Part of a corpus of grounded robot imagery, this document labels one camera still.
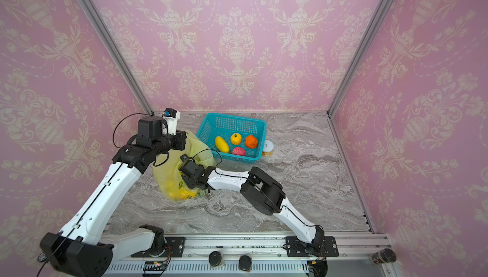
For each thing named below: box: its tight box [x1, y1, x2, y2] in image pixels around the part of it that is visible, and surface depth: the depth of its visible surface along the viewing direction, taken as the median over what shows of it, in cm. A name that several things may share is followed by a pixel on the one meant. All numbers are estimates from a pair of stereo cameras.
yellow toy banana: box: [169, 186, 198, 201], surface depth 85 cm
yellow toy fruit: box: [214, 135, 230, 154], surface depth 102 cm
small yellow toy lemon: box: [230, 132, 243, 146], surface depth 105 cm
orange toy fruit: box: [245, 134, 259, 149], surface depth 102 cm
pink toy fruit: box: [231, 146, 246, 157], surface depth 98 cm
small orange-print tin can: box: [261, 139, 275, 157], surface depth 100 cm
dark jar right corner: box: [368, 247, 398, 265], surface depth 66 cm
